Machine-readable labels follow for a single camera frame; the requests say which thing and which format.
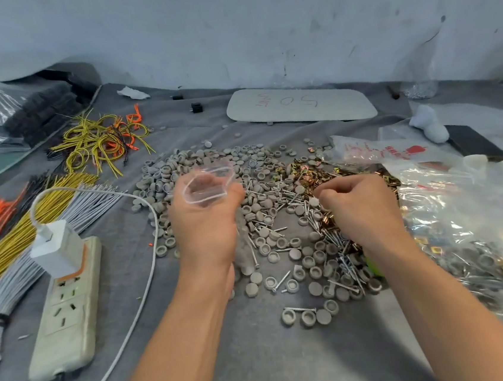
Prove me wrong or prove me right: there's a person's left hand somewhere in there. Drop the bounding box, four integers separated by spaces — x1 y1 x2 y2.
164 169 254 275

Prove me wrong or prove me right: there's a small clear plastic bag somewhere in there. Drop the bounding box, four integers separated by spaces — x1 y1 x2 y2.
179 159 261 285

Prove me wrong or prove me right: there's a white charger plug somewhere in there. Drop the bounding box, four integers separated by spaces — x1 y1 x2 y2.
26 217 89 282

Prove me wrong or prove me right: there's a white charger cable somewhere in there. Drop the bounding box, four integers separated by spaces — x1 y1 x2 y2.
26 176 177 381

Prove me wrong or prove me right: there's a clear bag with red print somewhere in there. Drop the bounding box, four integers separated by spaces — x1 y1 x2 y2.
324 123 457 186

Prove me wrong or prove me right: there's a person's left forearm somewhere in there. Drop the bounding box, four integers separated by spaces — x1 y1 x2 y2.
94 261 247 381

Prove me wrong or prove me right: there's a white crumpled tissue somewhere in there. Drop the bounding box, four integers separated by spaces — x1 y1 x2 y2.
407 101 451 147

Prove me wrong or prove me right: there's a yellow wire bundle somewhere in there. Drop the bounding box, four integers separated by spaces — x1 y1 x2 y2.
0 169 111 304

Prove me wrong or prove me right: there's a beige power strip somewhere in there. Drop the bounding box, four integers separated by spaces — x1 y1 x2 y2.
14 235 117 381

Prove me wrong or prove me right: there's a black wire bundle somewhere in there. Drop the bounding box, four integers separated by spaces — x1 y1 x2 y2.
6 168 74 212

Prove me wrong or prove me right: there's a black flat pad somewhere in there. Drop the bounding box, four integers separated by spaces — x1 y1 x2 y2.
444 119 503 167

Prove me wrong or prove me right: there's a white paper scrap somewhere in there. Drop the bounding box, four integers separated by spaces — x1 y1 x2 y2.
116 83 152 103

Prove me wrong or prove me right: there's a person's right hand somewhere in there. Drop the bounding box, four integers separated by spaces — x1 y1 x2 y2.
312 170 410 265

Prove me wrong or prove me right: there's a pile of silver nails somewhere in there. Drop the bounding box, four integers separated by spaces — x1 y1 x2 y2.
231 159 374 319

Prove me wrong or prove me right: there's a small clear bag of beads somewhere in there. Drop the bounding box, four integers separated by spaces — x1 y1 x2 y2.
396 50 442 102

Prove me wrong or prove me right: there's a clear bag of black parts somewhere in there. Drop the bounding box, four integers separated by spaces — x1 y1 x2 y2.
0 64 109 155

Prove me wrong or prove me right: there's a pile of grey round caps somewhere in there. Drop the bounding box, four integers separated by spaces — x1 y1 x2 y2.
124 124 387 346

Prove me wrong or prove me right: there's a tangle of yellow wire loops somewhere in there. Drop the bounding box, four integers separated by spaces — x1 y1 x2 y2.
44 102 159 186

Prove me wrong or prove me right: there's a pile of brass clips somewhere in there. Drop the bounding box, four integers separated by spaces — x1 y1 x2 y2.
275 148 407 240

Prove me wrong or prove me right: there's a grey table cloth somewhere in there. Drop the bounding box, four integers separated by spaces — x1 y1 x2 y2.
0 41 503 381

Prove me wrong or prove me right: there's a white rounded board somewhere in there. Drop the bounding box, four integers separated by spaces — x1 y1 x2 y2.
223 75 379 134

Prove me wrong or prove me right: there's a large clear bag of parts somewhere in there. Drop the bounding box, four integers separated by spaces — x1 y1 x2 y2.
381 143 503 372

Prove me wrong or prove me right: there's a person's right forearm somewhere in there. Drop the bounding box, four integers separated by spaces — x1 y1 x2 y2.
363 227 503 381

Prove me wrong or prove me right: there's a tangle of orange wire loops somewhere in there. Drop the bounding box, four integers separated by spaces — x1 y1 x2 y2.
108 103 147 155

